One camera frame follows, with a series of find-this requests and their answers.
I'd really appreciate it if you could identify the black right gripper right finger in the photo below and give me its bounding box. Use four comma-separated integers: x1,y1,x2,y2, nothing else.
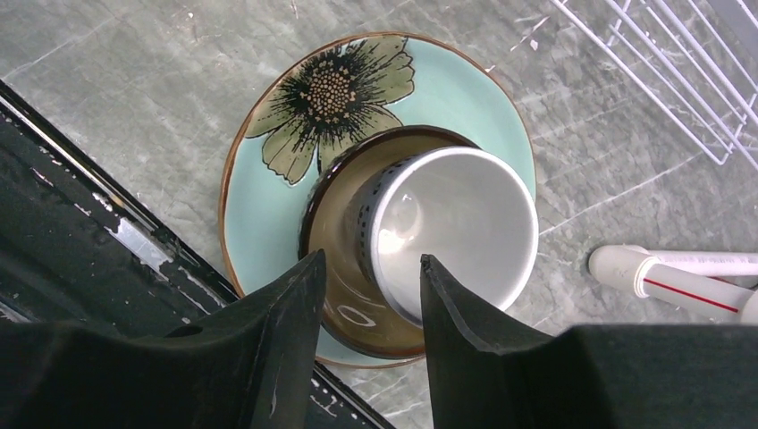
420,255,757,428

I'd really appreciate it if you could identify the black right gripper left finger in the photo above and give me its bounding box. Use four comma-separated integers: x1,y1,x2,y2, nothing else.
1,250,326,428

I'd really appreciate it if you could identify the grey dotted ceramic mug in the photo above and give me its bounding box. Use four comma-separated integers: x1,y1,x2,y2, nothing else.
341,147,539,327

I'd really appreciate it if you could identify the teal flower ceramic plate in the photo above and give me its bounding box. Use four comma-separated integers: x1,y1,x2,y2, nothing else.
219,31,538,369

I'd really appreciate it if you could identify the white PVC pipe frame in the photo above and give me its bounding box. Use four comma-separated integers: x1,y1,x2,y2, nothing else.
588,246,757,326

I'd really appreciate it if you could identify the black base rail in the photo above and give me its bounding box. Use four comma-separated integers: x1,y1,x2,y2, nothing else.
1,86,387,428

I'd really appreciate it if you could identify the white wire dish rack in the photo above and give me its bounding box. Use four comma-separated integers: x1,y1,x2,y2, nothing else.
554,1,757,167

